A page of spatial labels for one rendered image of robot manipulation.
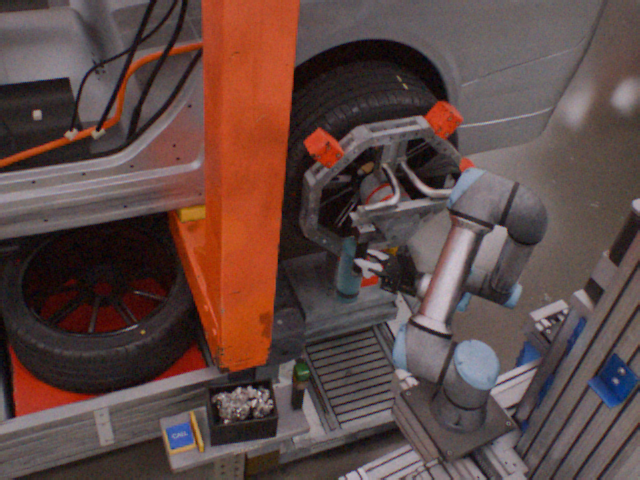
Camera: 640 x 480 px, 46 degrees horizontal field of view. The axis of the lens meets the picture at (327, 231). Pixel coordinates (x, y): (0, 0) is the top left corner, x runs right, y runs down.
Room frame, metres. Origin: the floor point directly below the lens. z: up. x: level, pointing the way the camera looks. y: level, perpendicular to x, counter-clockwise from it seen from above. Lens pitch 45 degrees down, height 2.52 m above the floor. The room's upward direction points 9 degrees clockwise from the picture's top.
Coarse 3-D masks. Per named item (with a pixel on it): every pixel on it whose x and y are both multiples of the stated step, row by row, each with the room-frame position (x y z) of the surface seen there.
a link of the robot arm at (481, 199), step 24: (456, 192) 1.40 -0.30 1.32; (480, 192) 1.40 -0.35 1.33; (504, 192) 1.39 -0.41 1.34; (456, 216) 1.37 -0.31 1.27; (480, 216) 1.36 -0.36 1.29; (504, 216) 1.36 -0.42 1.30; (456, 240) 1.33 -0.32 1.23; (480, 240) 1.34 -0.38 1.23; (456, 264) 1.28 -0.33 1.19; (432, 288) 1.25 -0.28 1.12; (456, 288) 1.25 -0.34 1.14; (432, 312) 1.20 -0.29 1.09; (408, 336) 1.16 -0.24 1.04; (432, 336) 1.15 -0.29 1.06; (408, 360) 1.11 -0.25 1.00; (432, 360) 1.11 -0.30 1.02
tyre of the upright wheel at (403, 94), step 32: (352, 64) 2.11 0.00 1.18; (384, 64) 2.15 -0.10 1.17; (320, 96) 1.98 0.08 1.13; (352, 96) 1.95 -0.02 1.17; (384, 96) 1.96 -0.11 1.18; (416, 96) 2.01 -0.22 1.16; (352, 128) 1.89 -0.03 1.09; (288, 160) 1.83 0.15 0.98; (288, 192) 1.80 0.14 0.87; (288, 224) 1.81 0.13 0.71
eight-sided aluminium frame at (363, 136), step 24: (408, 120) 1.94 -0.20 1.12; (360, 144) 1.81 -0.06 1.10; (432, 144) 1.93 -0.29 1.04; (312, 168) 1.80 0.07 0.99; (336, 168) 1.78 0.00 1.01; (312, 192) 1.74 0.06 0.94; (312, 216) 1.75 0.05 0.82; (432, 216) 1.97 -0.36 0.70; (312, 240) 1.76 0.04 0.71; (336, 240) 1.82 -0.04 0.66; (384, 240) 1.89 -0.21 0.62
